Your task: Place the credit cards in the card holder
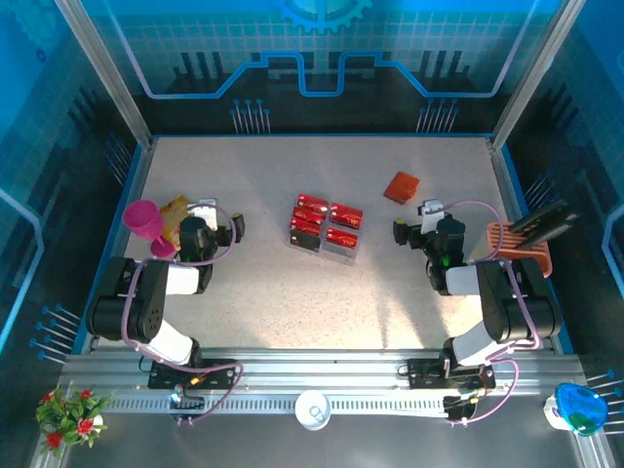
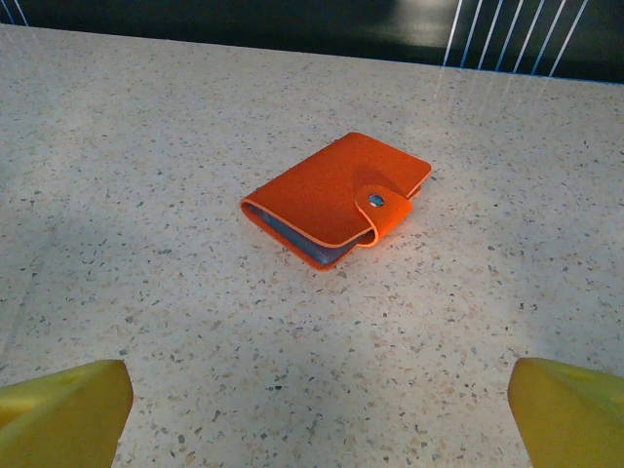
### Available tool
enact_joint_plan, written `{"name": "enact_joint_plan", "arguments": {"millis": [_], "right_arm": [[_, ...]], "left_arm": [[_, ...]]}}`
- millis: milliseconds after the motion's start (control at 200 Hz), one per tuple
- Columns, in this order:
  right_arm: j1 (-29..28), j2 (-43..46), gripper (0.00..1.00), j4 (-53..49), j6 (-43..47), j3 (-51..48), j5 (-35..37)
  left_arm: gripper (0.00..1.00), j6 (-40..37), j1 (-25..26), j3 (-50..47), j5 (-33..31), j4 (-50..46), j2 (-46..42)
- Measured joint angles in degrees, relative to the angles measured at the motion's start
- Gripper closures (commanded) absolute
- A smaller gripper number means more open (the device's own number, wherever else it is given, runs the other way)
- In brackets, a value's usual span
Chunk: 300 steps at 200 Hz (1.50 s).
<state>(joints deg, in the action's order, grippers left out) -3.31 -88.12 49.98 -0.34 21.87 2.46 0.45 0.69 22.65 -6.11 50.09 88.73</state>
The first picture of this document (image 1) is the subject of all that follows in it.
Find orange card holder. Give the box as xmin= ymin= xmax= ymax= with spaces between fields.
xmin=382 ymin=171 xmax=421 ymax=206

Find red VIP card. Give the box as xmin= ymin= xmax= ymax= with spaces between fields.
xmin=295 ymin=193 xmax=329 ymax=215
xmin=292 ymin=205 xmax=327 ymax=225
xmin=329 ymin=203 xmax=365 ymax=230
xmin=290 ymin=216 xmax=323 ymax=238
xmin=325 ymin=226 xmax=361 ymax=250

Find red snack packets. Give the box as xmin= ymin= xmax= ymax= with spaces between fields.
xmin=287 ymin=191 xmax=366 ymax=267

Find yellow snack bag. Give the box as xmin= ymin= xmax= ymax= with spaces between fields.
xmin=159 ymin=194 xmax=192 ymax=245

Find orange white knife block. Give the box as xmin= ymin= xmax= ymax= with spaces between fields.
xmin=462 ymin=221 xmax=554 ymax=280

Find pink plastic goblet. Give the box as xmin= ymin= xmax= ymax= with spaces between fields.
xmin=122 ymin=199 xmax=177 ymax=259

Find white paper cup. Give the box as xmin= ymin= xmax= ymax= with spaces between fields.
xmin=294 ymin=389 xmax=332 ymax=432

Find blue green globe ball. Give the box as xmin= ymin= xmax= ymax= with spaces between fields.
xmin=555 ymin=382 xmax=610 ymax=437

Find artificial plant red flowers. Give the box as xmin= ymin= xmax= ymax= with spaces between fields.
xmin=34 ymin=384 xmax=116 ymax=459

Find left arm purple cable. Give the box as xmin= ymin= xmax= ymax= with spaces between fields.
xmin=120 ymin=203 xmax=245 ymax=426

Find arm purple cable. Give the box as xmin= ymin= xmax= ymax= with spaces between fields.
xmin=120 ymin=203 xmax=245 ymax=426
xmin=421 ymin=199 xmax=542 ymax=429

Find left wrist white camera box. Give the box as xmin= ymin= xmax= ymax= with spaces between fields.
xmin=197 ymin=197 xmax=219 ymax=230

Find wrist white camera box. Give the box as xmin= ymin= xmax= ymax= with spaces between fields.
xmin=197 ymin=197 xmax=219 ymax=230
xmin=419 ymin=198 xmax=445 ymax=234

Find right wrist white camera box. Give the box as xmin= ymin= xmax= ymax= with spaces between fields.
xmin=419 ymin=198 xmax=445 ymax=234

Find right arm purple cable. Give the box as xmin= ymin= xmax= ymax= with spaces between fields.
xmin=421 ymin=199 xmax=542 ymax=429

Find aluminium table side rail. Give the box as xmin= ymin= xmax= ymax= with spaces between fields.
xmin=487 ymin=136 xmax=562 ymax=355
xmin=77 ymin=136 xmax=157 ymax=355

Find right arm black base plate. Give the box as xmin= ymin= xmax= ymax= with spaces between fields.
xmin=407 ymin=358 xmax=497 ymax=391

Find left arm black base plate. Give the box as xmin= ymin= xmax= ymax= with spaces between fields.
xmin=147 ymin=358 xmax=239 ymax=391

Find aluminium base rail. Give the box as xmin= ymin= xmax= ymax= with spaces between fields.
xmin=58 ymin=346 xmax=586 ymax=400

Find slotted cable duct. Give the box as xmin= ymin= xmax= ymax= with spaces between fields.
xmin=104 ymin=395 xmax=452 ymax=416

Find aluminium frame post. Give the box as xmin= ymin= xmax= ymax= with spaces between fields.
xmin=53 ymin=0 xmax=155 ymax=150
xmin=489 ymin=0 xmax=586 ymax=150

